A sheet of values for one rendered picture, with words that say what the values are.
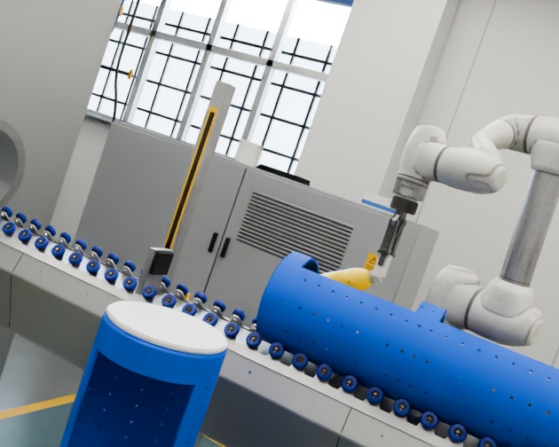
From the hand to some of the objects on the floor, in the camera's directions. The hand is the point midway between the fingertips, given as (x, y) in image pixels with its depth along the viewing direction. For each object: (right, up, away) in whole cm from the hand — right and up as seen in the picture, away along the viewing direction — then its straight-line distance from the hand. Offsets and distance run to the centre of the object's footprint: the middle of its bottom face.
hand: (381, 266), depth 176 cm
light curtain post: (-105, -95, +70) cm, 158 cm away
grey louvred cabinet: (-85, -92, +219) cm, 252 cm away
